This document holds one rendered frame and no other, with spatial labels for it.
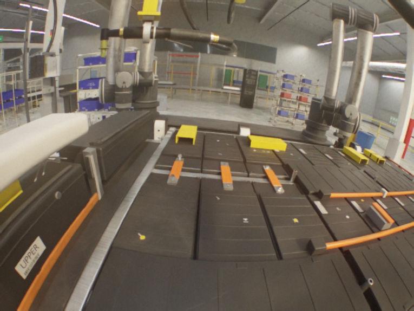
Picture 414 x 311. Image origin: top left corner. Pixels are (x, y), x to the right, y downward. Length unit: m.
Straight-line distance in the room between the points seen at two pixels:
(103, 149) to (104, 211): 0.14
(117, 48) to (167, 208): 1.16
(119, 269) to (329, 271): 0.33
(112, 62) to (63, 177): 1.13
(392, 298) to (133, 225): 0.50
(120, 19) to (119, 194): 1.11
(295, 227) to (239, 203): 0.13
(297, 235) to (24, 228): 0.45
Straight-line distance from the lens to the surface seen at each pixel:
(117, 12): 1.33
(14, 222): 0.29
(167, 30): 0.71
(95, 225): 0.39
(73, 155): 0.49
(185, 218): 0.36
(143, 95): 1.47
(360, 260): 0.42
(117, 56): 1.38
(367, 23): 1.56
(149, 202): 0.40
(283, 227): 0.39
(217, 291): 0.27
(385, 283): 0.43
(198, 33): 0.73
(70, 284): 0.33
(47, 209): 0.32
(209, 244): 0.32
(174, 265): 0.29
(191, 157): 0.62
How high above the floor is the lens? 1.25
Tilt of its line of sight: 24 degrees down
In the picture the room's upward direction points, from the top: 6 degrees clockwise
